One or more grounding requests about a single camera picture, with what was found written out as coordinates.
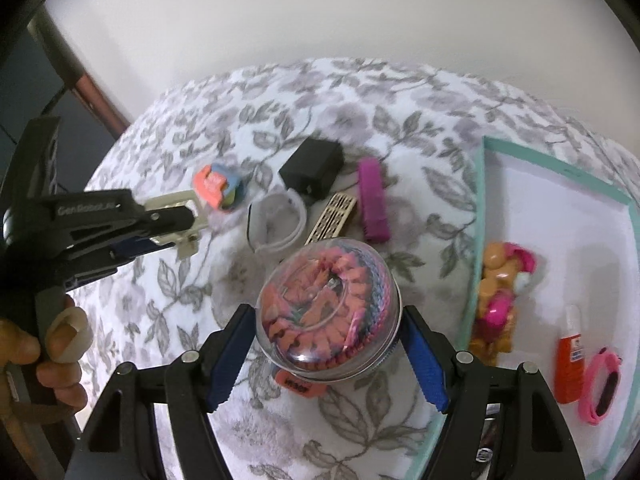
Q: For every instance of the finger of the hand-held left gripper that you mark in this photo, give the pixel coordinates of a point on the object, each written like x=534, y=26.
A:
x=100, y=215
x=135, y=249

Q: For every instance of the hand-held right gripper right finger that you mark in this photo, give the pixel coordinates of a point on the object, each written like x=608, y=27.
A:
x=425, y=360

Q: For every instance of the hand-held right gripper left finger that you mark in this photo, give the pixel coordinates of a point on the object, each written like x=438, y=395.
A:
x=227, y=360

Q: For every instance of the pink puppy toy figure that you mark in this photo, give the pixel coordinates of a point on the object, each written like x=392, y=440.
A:
x=495, y=310

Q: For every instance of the orange blue toy bus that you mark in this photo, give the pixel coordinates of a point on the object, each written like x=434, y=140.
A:
x=212, y=185

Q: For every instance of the clear dome container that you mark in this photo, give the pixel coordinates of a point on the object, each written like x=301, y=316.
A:
x=325, y=305

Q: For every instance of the red glue bottle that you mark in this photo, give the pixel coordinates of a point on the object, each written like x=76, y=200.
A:
x=570, y=365

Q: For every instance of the magenta rectangular block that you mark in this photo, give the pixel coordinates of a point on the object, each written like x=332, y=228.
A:
x=372, y=200

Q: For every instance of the gold patterned harmonica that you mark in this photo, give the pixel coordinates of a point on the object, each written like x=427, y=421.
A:
x=332, y=215

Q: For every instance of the pink fitness band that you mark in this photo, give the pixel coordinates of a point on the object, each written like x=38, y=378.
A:
x=607, y=385

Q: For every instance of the teal cardboard box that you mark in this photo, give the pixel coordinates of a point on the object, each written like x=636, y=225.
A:
x=550, y=220

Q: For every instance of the black charger adapter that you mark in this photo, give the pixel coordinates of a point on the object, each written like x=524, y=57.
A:
x=312, y=165

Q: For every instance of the person's left hand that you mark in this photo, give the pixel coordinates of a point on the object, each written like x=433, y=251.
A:
x=67, y=332

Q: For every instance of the dark cabinet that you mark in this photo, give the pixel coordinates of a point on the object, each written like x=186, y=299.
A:
x=17, y=90

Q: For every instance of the brown wooden post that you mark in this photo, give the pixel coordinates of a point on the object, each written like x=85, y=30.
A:
x=85, y=80

